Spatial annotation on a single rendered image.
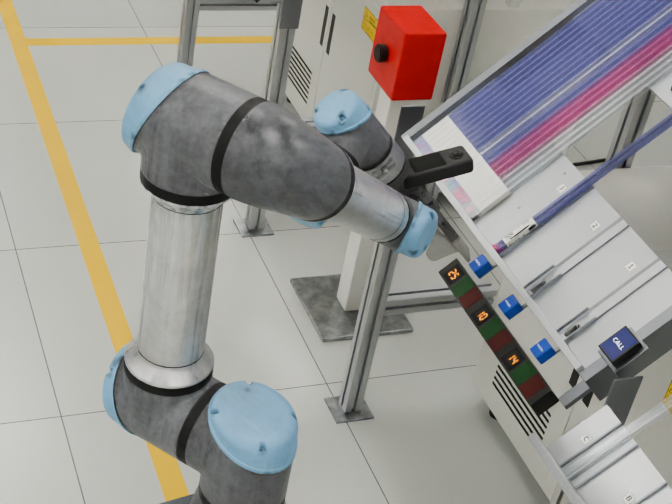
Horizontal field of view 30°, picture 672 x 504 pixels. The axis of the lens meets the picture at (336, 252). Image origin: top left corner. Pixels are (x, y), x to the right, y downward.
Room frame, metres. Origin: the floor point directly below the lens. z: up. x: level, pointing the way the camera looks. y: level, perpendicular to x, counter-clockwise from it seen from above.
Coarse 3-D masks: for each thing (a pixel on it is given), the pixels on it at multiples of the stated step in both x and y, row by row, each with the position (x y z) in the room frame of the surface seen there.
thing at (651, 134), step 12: (648, 132) 1.83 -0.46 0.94; (660, 132) 1.83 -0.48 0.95; (636, 144) 1.82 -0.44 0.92; (624, 156) 1.81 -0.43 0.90; (600, 168) 1.80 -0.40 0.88; (612, 168) 1.80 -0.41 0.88; (588, 180) 1.79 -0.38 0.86; (576, 192) 1.77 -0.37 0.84; (552, 204) 1.77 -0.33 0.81; (564, 204) 1.77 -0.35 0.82; (540, 216) 1.75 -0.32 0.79
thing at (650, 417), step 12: (660, 408) 1.28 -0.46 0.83; (636, 420) 1.27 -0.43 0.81; (648, 420) 1.26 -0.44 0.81; (624, 432) 1.26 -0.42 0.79; (636, 432) 1.26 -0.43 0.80; (612, 444) 1.25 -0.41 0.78; (588, 456) 1.24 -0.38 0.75; (600, 456) 1.24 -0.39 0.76; (576, 468) 1.23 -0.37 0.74; (588, 468) 1.23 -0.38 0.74
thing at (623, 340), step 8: (624, 328) 1.47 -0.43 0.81; (616, 336) 1.46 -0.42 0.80; (624, 336) 1.46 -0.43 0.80; (632, 336) 1.45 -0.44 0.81; (608, 344) 1.45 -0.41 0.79; (616, 344) 1.45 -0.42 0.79; (624, 344) 1.44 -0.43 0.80; (632, 344) 1.44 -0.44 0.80; (608, 352) 1.44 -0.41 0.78; (616, 352) 1.43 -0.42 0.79
